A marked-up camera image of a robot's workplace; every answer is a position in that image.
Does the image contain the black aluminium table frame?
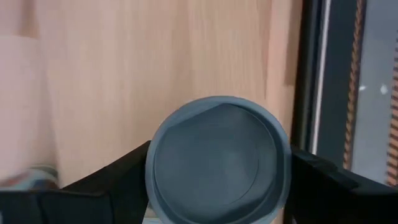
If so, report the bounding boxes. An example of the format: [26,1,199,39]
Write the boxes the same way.
[290,0,324,155]

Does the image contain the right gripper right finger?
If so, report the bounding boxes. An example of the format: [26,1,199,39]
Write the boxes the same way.
[284,147,398,224]

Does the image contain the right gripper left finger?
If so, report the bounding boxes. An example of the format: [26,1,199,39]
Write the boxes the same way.
[0,140,152,224]

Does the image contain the black hazard striped floor mat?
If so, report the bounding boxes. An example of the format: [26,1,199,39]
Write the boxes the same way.
[385,29,398,187]
[315,0,368,170]

